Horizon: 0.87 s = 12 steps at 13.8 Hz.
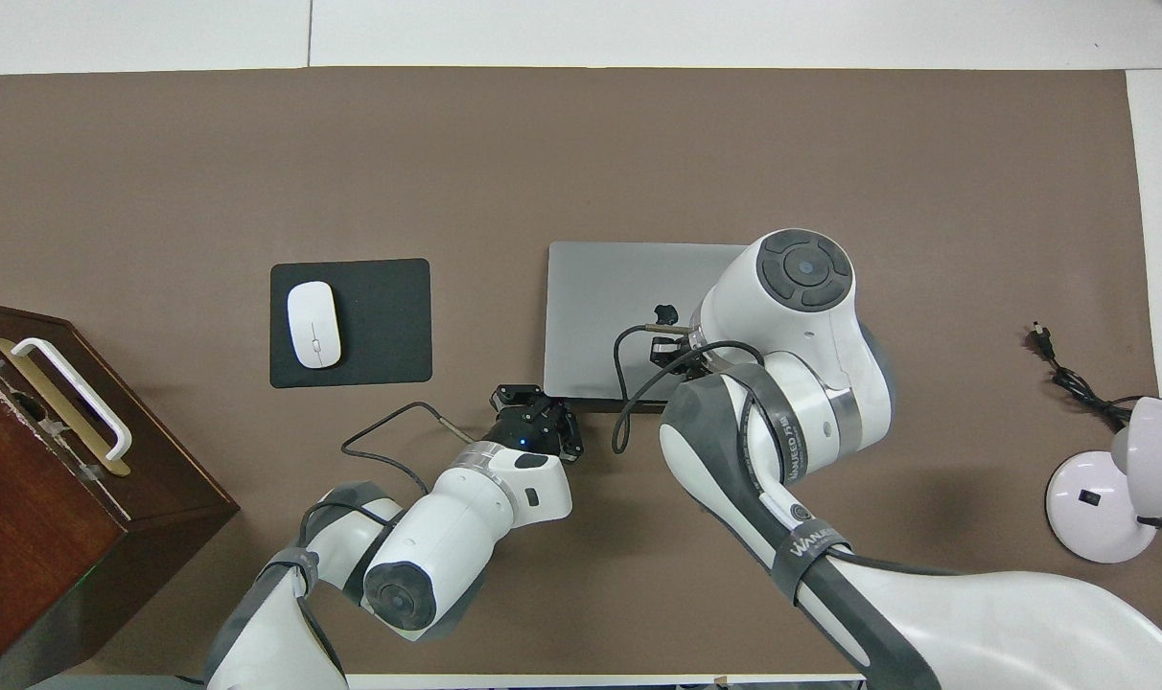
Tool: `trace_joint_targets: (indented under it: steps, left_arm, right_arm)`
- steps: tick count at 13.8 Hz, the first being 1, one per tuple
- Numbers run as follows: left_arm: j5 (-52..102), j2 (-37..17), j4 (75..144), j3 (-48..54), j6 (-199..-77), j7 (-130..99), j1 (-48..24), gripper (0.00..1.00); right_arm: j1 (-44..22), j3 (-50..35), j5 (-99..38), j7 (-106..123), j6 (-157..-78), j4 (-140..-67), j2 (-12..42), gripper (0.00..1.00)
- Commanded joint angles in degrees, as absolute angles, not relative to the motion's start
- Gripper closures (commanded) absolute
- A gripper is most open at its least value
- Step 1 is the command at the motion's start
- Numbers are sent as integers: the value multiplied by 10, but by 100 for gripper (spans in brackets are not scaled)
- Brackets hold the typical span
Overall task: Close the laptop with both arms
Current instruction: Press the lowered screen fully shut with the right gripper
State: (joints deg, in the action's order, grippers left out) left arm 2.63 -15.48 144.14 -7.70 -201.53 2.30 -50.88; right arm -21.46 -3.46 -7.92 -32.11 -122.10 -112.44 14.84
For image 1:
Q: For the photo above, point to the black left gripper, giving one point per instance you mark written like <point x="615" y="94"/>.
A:
<point x="533" y="431"/>

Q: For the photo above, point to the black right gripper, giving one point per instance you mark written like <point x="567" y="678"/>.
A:
<point x="675" y="351"/>

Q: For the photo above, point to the grey aluminium laptop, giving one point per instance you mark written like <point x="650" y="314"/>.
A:
<point x="600" y="316"/>

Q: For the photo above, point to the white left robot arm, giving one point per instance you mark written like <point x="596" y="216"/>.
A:
<point x="466" y="537"/>

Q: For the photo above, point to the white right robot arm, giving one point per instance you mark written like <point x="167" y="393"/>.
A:
<point x="801" y="316"/>

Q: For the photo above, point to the black mouse pad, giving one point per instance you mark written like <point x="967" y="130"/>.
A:
<point x="389" y="326"/>

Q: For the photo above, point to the brown table mat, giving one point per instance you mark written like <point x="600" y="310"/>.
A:
<point x="581" y="153"/>

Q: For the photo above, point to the white computer mouse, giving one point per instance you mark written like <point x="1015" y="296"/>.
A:
<point x="313" y="326"/>

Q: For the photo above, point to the white desk lamp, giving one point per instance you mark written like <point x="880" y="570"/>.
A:
<point x="1094" y="508"/>

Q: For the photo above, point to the dark brown wooden box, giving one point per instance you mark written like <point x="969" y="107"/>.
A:
<point x="44" y="537"/>

